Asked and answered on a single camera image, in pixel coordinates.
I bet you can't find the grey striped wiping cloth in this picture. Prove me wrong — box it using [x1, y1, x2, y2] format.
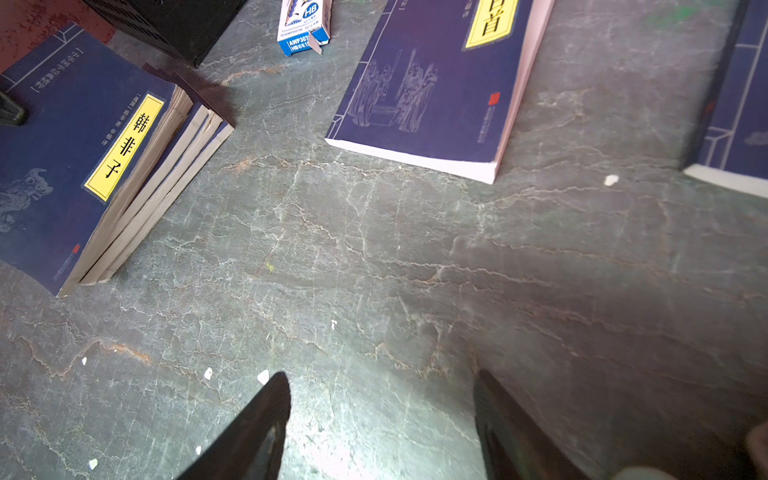
[611, 421, 767, 479]

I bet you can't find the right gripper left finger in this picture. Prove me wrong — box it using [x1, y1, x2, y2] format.
[180, 372, 291, 480]

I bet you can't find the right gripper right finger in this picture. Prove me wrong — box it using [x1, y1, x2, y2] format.
[473, 369, 586, 480]

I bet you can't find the black mesh file organizer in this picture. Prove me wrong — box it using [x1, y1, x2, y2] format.
[85, 0, 245, 67]

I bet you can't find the pencil box white blue red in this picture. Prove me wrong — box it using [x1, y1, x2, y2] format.
[277, 0, 333, 57]

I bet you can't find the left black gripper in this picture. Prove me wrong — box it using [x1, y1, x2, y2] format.
[0, 91, 28, 127]

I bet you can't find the navy book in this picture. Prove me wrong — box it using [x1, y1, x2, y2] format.
[80, 64, 233, 285]
[682, 0, 767, 198]
[325, 0, 554, 184]
[1, 23, 193, 297]

